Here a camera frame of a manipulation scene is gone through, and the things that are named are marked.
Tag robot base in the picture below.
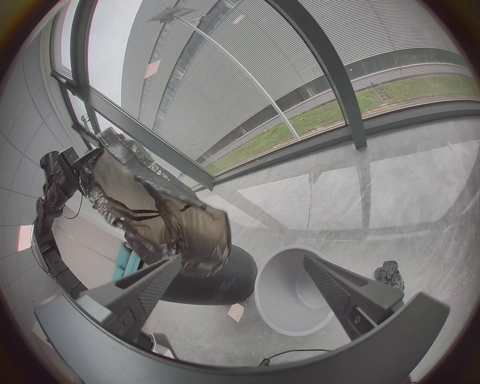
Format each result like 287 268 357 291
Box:
142 331 176 359

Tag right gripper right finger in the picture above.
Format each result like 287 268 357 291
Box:
302 254 405 341

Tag black plastic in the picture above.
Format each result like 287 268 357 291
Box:
374 259 406 290

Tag window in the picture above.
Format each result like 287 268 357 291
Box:
50 0 480 193

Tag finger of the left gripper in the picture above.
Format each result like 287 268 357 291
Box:
74 148 103 170

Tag black plastic bag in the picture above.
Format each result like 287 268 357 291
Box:
80 127 232 279

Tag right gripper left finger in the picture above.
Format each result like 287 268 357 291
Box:
86 256 184 337

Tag white trash bin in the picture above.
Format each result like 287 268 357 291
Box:
254 245 337 337

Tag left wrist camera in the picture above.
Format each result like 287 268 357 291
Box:
56 147 82 179

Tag blue-green box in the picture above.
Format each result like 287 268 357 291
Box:
113 242 146 281

